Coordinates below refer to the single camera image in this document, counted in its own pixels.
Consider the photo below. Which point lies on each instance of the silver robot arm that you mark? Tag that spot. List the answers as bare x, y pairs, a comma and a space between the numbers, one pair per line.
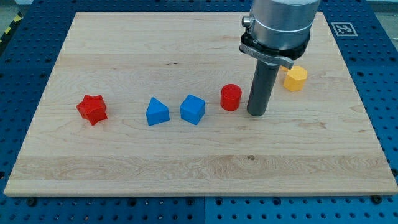
278, 31

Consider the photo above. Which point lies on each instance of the red star block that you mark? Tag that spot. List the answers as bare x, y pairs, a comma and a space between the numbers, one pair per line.
92, 108

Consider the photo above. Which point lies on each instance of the blue cube block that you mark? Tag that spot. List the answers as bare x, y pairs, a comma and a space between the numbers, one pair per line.
192, 109

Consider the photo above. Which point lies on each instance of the red cylinder block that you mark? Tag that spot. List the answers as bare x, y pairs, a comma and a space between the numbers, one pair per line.
230, 97

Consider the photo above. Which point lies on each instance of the blue triangular block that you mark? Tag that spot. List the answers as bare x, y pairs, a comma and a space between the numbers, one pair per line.
157, 112

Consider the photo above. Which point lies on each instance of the light wooden board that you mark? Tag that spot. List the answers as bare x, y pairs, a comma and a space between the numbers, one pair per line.
318, 141

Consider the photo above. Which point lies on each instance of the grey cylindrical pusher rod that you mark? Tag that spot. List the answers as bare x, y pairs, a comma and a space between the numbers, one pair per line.
261, 88

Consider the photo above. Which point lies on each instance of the yellow hexagon block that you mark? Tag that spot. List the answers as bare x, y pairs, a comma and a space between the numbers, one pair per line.
295, 78

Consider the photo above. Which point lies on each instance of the white fiducial marker tag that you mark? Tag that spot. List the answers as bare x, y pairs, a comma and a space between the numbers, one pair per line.
344, 29

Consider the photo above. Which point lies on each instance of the yellow black hazard tape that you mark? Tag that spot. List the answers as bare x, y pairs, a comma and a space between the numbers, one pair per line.
10, 30

